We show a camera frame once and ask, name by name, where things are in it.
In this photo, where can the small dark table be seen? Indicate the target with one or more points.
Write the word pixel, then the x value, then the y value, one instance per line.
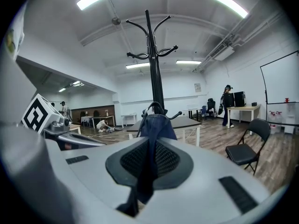
pixel 194 112

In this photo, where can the table with white cloth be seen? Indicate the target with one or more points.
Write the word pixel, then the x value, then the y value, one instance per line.
pixel 86 119

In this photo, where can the clear bottle with red cap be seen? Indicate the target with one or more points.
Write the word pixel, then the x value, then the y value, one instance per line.
pixel 271 116
pixel 278 116

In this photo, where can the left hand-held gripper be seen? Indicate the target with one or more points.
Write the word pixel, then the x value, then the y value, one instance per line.
pixel 37 113

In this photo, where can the black metal coat rack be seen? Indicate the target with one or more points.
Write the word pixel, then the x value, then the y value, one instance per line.
pixel 155 83

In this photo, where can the navy blue bag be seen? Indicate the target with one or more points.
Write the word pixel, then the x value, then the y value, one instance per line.
pixel 154 129

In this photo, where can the black office chair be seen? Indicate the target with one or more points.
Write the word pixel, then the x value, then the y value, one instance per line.
pixel 211 106

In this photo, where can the light wooden desk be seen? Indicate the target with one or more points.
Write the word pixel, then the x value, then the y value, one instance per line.
pixel 245 107

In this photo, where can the blue chair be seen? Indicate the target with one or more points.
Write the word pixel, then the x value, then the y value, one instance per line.
pixel 203 112

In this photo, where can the white ceiling air conditioner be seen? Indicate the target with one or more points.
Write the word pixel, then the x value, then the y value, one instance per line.
pixel 224 53

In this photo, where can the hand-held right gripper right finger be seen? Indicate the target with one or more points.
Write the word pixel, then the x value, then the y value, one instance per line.
pixel 205 195

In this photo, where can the person's white printed shirt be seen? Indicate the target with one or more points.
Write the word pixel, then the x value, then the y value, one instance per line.
pixel 15 36

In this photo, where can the black folding chair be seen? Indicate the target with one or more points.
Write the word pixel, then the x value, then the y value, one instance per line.
pixel 245 153

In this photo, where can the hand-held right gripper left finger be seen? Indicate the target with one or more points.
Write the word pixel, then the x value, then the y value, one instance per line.
pixel 93 171

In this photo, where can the dark-topped white-legged table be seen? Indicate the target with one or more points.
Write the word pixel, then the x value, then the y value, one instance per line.
pixel 184 123

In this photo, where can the small white table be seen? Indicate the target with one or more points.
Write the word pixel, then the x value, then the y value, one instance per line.
pixel 128 115

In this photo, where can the white-legged long table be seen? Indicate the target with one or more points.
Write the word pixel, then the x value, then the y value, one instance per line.
pixel 104 117

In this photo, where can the round grey ceiling fixture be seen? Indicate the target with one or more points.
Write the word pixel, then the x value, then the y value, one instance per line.
pixel 116 21

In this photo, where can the wall poster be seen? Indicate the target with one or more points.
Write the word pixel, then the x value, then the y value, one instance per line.
pixel 197 87

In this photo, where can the whiteboard on black stand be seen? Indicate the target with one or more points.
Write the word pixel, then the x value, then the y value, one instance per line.
pixel 282 83

